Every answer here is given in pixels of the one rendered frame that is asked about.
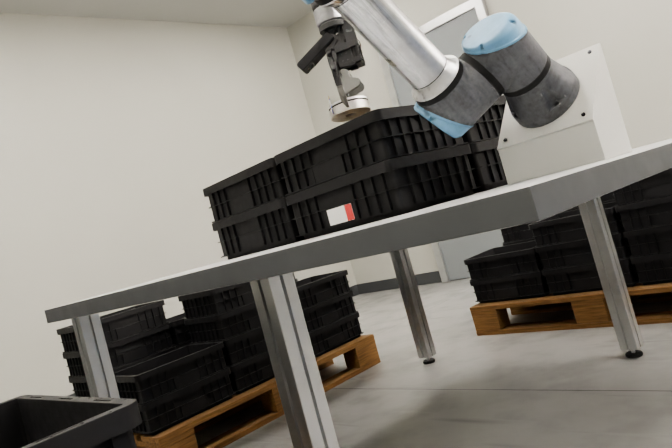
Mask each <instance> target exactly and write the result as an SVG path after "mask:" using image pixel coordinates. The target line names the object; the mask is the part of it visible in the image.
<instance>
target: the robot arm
mask: <svg viewBox="0 0 672 448"><path fill-rule="evenodd" d="M302 1H303V2H304V3H305V4H308V5H309V4H310V3H311V6H312V10H313V14H314V17H315V21H316V25H317V28H319V32H320V35H322V37H321V38H320V39H319V40H318V41H317V42H316V44H315V45H314V46H313V47H312V48H311V49H310V50H309V51H308V52H307V53H306V54H305V55H304V57H303V58H302V59H301V60H300V61H299V62H298V63H297V66H298V67H299V68H300V69H301V70H302V71H303V72H304V73H305V74H308V73H309V72H310V71H311V70H312V69H313V68H314V67H315V66H316V65H317V64H318V63H319V61H320V60H321V59H322V58H323V57H324V56H325V55H326V56H327V60H328V63H329V66H330V69H331V71H332V75H333V78H334V81H335V84H336V87H337V90H338V93H339V96H340V99H341V102H342V103H343V104H344V105H345V106H346V107H347V108H348V107H349V103H348V99H347V97H352V96H356V95H357V94H359V93H360V92H362V91H363V90H364V84H363V83H362V82H361V81H360V79H359V78H356V77H352V75H351V74H350V73H349V70H351V71H354V70H357V69H359V68H360V67H363V66H366V65H365V60H364V57H363V54H362V53H363V52H362V50H361V43H360V41H359V40H358V39H357V36H356V33H355V30H356V31H357V32H358V33H359V34H360V35H361V36H362V37H363V38H364V39H365V40H366V41H367V42H368V43H369V44H370V45H371V46H372V47H373V48H374V49H375V50H376V51H377V52H378V53H379V54H380V55H381V56H382V57H383V58H384V59H385V60H386V61H387V62H388V63H389V64H390V65H391V66H392V67H393V68H394V69H395V70H396V71H397V72H398V73H399V74H400V75H401V76H402V77H403V78H404V79H405V80H406V81H407V82H408V83H409V84H410V85H411V86H412V97H413V99H414V100H415V101H416V103H415V106H414V110H415V111H416V112H418V113H419V114H420V115H421V116H423V117H424V118H425V119H427V120H428V121H430V122H431V123H432V124H434V125H435V126H436V127H438V128H439V129H440V130H442V131H443V132H445V133H446V134H448V135H449V136H451V137H453V138H459V137H461V136H463V135H464V134H465V133H466V132H467V131H468V130H469V129H470V128H472V127H473V126H474V124H475V123H476V122H477V121H478V119H479V118H480V117H481V116H482V115H483V114H484V113H485V112H486V111H487V110H488V109H489V108H490V107H491V106H492V105H493V104H494V103H495V101H496V100H497V99H498V98H499V97H500V96H501V95H502V94H504V95H505V98H506V101H507V104H508V106H509V109H510V112H511V115H512V116H513V118H514V119H515V120H516V121H517V122H518V123H519V124H520V125H521V126H523V127H526V128H537V127H541V126H544V125H547V124H549V123H551V122H553V121H555V120H556V119H558V118H559V117H560V116H562V115H563V114H564V113H565V112H566V111H567V110H568V109H569V108H570V107H571V106H572V104H573V103H574V101H575V100H576V98H577V96H578V93H579V89H580V82H579V79H578V78H577V76H576V75H575V74H574V73H573V71H572V70H571V69H569V68H568V67H566V66H563V65H561V64H559V63H558V62H556V61H554V60H553V59H551V58H550V57H549V56H548V55H547V53H546V52H545V51H544V50H543V48H542V47H541V46H540V45H539V43H538V42H537V41H536V40H535V38H534V37H533V36H532V35H531V33H530V32H529V31H528V29H527V27H526V25H525V24H523V23H522V22H521V21H520V20H519V19H518V18H517V17H516V16H515V15H514V14H511V13H508V12H500V13H496V14H493V15H490V16H488V17H486V18H484V19H482V20H480V21H479V22H478V23H476V24H475V25H474V26H472V27H471V28H470V29H469V30H468V32H467V33H466V34H465V35H464V39H463V40H462V43H461V46H462V50H463V51H464V53H463V54H462V55H461V56H460V57H459V58H456V57H455V56H454V55H443V54H442V53H441V52H440V51H439V50H438V49H437V48H436V46H435V45H434V44H433V43H432V42H431V41H430V40H429V39H428V38H427V37H426V36H425V35H424V33H423V32H422V31H421V30H420V29H419V28H418V27H417V26H416V25H415V24H414V23H413V22H412V20H411V19H410V18H409V17H408V16H407V15H406V14H405V13H404V12H403V11H402V10H401V9H400V8H399V6H398V5H397V4H396V3H395V2H394V1H393V0H302ZM337 33H338V34H337ZM336 34H337V35H336ZM358 41H359V42H358ZM359 44H360V45H359Z"/></svg>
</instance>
